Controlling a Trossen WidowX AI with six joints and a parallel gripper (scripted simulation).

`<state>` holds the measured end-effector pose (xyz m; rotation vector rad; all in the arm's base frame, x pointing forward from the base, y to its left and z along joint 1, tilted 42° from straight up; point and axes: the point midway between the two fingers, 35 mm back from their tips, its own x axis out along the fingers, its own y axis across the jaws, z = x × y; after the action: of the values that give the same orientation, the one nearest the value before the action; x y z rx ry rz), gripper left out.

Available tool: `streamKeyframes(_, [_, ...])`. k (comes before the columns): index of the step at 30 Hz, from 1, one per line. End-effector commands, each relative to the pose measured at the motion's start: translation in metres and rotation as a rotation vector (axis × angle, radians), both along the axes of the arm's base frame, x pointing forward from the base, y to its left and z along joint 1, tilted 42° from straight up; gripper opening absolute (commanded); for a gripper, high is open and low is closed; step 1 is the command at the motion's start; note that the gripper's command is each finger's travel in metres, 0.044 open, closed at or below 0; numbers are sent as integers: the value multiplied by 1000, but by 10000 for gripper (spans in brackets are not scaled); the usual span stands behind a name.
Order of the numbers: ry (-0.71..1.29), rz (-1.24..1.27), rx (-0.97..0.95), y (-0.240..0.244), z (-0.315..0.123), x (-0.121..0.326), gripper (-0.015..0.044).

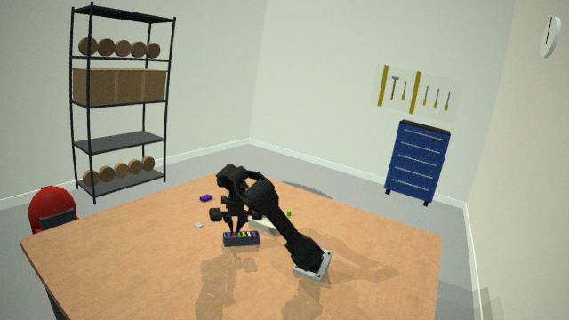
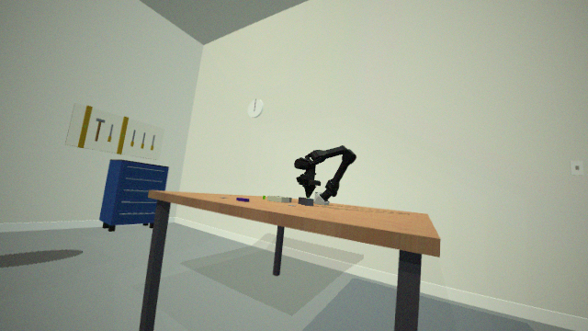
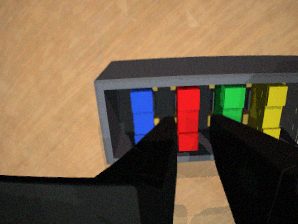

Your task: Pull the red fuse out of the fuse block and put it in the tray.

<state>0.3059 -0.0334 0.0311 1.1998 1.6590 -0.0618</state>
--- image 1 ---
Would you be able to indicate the beige square tray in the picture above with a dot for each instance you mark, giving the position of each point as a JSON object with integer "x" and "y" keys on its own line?
{"x": 263, "y": 224}

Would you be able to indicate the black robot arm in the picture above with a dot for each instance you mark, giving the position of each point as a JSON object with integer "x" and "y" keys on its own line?
{"x": 262, "y": 198}

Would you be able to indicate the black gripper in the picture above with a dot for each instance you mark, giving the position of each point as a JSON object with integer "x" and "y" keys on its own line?
{"x": 235, "y": 208}

